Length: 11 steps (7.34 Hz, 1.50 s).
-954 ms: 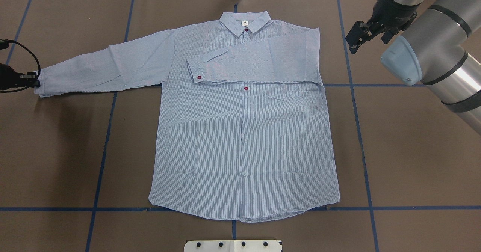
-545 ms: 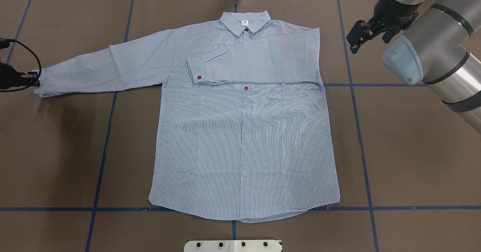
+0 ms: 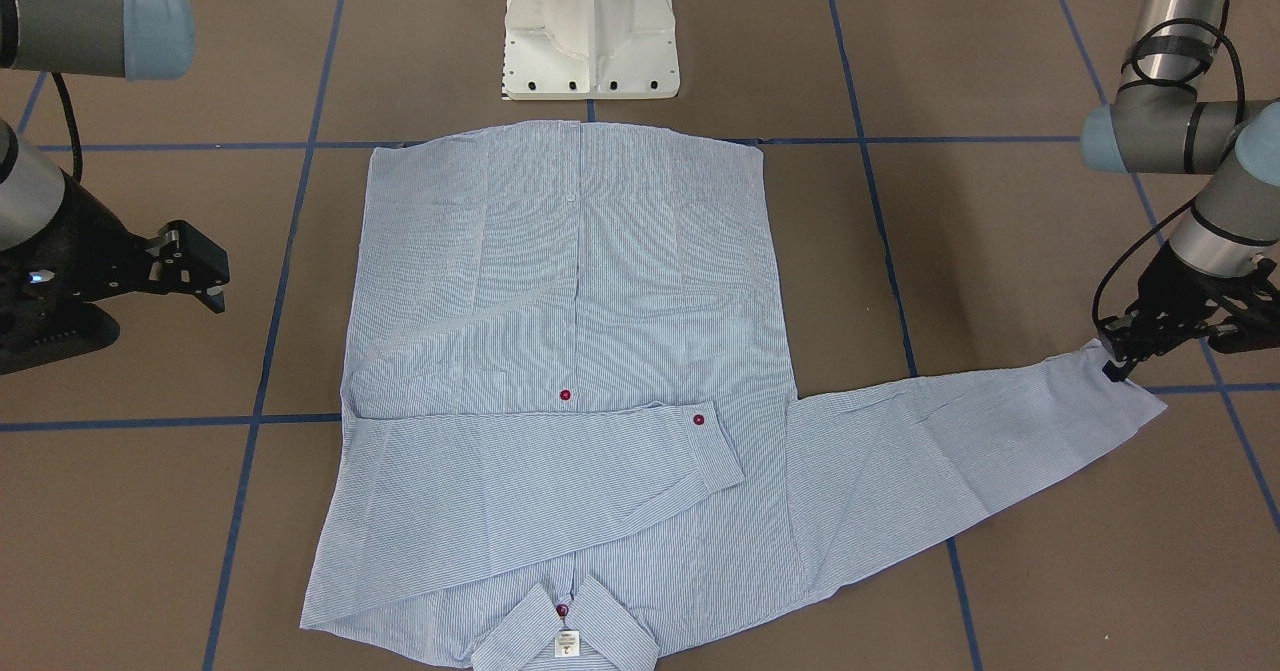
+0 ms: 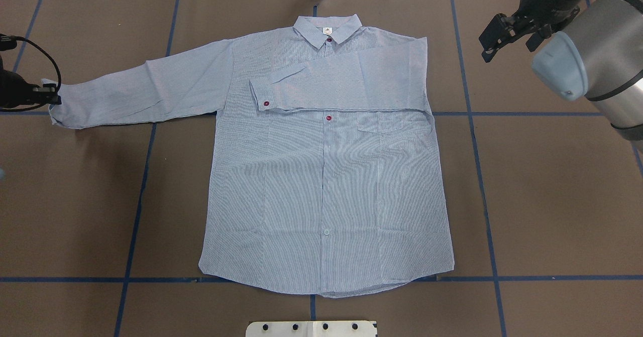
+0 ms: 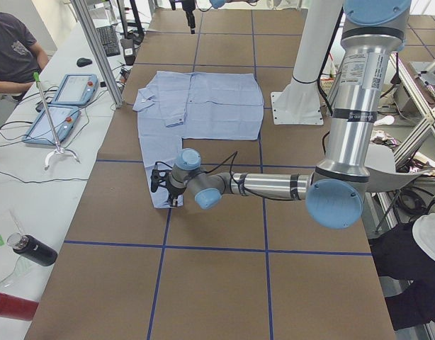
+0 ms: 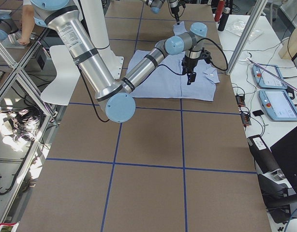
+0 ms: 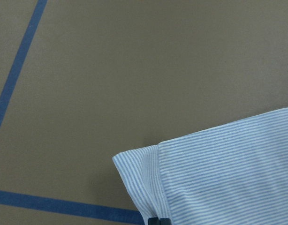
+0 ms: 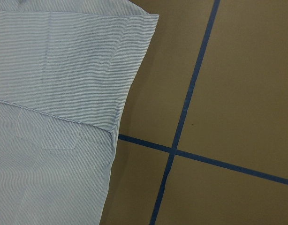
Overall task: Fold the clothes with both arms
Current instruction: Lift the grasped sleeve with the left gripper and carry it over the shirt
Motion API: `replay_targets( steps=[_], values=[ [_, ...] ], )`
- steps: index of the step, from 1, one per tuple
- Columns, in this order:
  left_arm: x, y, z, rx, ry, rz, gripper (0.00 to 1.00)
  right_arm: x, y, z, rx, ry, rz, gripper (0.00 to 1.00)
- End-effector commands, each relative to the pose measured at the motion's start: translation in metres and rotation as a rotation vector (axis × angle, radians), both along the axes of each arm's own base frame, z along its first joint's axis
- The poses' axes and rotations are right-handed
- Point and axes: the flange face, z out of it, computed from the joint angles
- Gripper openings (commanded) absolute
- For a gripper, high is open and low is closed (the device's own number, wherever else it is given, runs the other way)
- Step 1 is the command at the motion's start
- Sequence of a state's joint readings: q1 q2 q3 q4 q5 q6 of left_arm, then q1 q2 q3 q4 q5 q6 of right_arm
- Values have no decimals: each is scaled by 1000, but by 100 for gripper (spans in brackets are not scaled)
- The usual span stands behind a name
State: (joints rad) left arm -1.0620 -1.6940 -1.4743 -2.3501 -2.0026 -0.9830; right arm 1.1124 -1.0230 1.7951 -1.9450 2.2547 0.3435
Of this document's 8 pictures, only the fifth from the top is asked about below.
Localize red bottle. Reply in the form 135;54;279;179
0;292;38;321

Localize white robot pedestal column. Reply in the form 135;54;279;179
271;0;343;125

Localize black computer mouse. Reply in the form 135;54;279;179
76;57;93;67

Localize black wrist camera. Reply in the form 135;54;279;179
169;0;176;11
150;169;171;193

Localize light blue striped shirt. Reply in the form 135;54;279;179
132;69;265;210

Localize lower blue teach pendant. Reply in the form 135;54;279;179
21;104;82;147

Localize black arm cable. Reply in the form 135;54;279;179
203;150;239;178

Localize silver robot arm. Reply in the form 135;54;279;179
169;0;258;34
165;1;411;229

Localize upper blue teach pendant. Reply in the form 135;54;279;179
51;74;99;107

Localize aluminium frame post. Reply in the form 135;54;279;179
71;0;123;108

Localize metal rod green tip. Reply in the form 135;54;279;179
33;72;80;171

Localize black keyboard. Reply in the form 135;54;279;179
96;25;120;57

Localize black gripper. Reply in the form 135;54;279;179
181;0;196;34
166;183;185;207

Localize blue teach pendant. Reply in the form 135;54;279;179
51;74;99;107
21;104;82;147

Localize seated person dark shirt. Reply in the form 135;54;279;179
0;12;49;101

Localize standing person black trousers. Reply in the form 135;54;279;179
369;213;435;330

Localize black bottle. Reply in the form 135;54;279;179
7;233;57;266

